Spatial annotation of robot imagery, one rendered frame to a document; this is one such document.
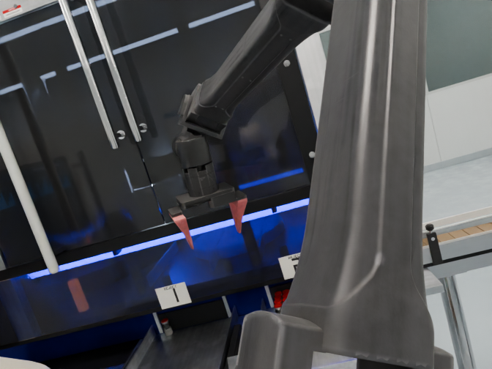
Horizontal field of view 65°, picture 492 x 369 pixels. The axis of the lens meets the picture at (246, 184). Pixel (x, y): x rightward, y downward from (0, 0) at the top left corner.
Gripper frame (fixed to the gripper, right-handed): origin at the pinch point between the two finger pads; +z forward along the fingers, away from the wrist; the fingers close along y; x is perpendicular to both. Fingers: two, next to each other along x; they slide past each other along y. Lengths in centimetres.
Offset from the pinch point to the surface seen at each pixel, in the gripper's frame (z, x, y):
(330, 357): 31.3, 7.1, -16.1
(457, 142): 111, -326, -420
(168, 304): 24.7, -27.6, 11.1
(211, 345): 35.3, -18.6, 4.0
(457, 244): 26, -4, -64
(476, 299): 124, -85, -161
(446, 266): 32, -5, -61
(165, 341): 37, -32, 15
